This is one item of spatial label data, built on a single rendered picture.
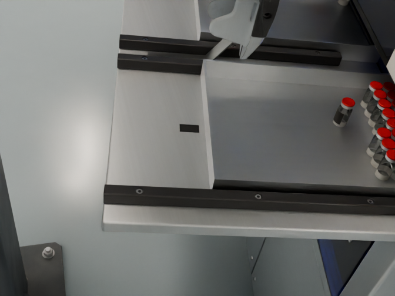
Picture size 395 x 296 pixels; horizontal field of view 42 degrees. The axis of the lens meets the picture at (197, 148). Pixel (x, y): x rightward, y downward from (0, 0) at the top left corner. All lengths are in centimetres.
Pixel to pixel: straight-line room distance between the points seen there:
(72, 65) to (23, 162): 59
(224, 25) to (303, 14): 56
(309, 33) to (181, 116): 37
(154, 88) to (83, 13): 188
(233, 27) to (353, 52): 48
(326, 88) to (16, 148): 133
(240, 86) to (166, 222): 31
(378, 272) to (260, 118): 29
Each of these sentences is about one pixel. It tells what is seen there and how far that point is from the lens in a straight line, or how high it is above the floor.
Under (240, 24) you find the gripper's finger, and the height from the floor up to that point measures 112.
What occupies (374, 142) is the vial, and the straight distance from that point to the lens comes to 81.
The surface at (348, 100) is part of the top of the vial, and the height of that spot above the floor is 93.
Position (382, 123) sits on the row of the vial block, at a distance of 84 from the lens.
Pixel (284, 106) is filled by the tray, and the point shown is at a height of 88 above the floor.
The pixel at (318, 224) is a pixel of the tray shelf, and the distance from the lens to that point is 70.
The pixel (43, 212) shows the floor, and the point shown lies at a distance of 178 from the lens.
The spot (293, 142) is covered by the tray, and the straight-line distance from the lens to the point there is 79.
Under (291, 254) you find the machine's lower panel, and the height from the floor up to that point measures 45.
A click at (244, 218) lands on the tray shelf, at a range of 68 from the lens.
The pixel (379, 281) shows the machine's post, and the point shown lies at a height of 78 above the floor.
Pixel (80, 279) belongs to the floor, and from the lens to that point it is 163.
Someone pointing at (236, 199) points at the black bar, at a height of 90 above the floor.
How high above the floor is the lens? 141
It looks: 45 degrees down
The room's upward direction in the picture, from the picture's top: 10 degrees clockwise
